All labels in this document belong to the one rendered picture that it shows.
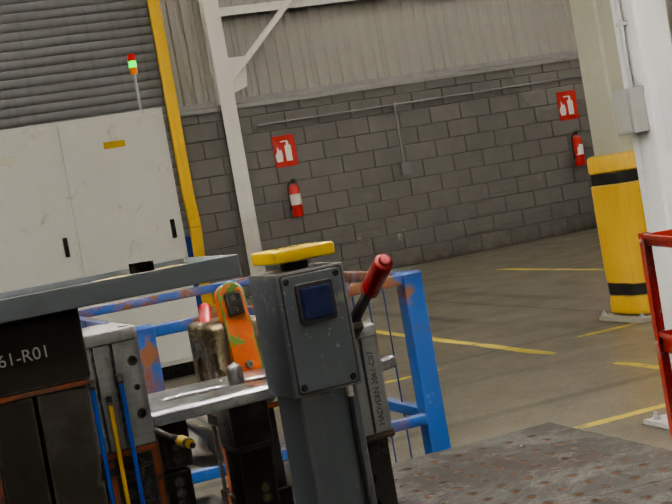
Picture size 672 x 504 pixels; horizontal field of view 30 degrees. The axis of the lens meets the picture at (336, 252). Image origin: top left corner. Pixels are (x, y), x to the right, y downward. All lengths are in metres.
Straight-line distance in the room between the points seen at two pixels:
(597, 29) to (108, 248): 3.78
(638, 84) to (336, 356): 4.16
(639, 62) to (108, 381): 4.15
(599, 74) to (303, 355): 7.37
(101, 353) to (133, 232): 8.12
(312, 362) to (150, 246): 8.25
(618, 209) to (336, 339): 7.26
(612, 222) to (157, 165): 3.34
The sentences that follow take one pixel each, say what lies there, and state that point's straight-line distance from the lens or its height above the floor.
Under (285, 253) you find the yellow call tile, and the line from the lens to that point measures 1.11.
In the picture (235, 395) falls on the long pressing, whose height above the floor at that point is 1.00.
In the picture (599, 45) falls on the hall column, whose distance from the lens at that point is 8.38.
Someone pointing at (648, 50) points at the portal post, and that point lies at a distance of 5.20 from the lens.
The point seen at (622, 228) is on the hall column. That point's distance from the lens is 8.35.
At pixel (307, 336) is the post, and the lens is 1.11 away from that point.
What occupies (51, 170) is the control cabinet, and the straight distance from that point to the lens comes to 9.25.
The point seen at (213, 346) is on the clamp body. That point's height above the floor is 1.03.
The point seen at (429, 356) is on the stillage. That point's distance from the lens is 3.39.
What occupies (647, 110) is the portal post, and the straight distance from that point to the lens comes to 5.18.
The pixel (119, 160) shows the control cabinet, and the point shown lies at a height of 1.66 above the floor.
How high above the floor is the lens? 1.21
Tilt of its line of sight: 3 degrees down
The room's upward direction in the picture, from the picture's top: 10 degrees counter-clockwise
